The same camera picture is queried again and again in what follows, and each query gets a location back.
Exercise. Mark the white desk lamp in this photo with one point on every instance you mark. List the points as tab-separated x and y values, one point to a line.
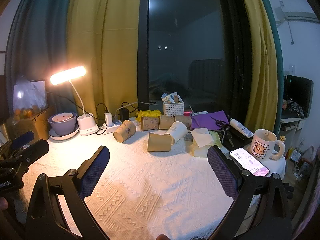
86	122

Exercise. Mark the yellow curtain right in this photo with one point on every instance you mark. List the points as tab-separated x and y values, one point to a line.
267	86

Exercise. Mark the white paper cup lying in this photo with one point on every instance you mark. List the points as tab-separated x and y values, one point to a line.
177	131

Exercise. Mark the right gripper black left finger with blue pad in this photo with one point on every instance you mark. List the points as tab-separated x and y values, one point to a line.
45	218

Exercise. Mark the teal curtain left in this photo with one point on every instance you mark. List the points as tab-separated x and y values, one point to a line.
37	49

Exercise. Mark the brown patterned cup lying left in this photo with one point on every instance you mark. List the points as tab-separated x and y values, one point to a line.
124	131

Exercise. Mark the white power strip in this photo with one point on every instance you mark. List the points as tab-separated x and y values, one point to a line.
111	129

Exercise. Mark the white tube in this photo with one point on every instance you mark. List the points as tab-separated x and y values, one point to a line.
241	128

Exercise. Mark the white USB charger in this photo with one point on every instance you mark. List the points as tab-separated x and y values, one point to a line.
108	118

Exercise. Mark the brown patterned paper cup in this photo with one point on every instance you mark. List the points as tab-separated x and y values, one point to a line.
149	123

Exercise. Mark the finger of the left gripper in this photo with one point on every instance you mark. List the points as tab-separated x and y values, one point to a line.
11	147
32	154

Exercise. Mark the brown paper cup rear right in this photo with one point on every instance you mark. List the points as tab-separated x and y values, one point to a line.
186	120

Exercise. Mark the cardboard box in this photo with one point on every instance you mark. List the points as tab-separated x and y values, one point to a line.
38	124

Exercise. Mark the yellow curtain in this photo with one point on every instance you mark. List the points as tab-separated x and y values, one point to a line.
102	36
267	86

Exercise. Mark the brown paper cup behind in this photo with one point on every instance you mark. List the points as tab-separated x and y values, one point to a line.
165	122

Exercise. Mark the plastic bag of oranges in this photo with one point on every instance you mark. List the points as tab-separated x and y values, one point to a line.
29	98

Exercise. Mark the yellow snack packet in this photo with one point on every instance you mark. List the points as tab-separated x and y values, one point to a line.
148	113

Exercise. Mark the white plastic basket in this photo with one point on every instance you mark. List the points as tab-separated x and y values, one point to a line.
170	109

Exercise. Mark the plain brown cup front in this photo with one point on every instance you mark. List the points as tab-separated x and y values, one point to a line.
159	142

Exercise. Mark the yellow curtain left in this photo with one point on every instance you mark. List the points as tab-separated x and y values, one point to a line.
102	36

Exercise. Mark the black power adapter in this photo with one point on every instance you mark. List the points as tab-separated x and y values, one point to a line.
124	114

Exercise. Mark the tissue pack with tissue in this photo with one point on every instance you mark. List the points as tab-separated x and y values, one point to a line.
203	139

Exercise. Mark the white side desk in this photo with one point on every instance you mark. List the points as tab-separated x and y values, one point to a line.
291	129

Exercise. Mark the black scissors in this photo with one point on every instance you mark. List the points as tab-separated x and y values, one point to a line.
219	123

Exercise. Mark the white air conditioner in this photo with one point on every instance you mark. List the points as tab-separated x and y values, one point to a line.
283	16

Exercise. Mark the white knitted tablecloth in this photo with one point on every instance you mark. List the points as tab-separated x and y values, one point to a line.
142	195

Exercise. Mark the white bear mug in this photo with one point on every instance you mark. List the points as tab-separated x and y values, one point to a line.
265	145

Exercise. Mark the purple bowl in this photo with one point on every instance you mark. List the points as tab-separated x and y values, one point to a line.
63	123

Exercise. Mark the black monitor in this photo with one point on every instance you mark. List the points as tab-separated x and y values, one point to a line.
297	100

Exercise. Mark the purple folder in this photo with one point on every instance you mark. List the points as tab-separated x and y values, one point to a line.
204	120

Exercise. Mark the smartphone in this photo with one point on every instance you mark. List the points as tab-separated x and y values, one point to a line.
248	162

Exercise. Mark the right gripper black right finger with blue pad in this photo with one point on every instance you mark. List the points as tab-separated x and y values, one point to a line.
271	219

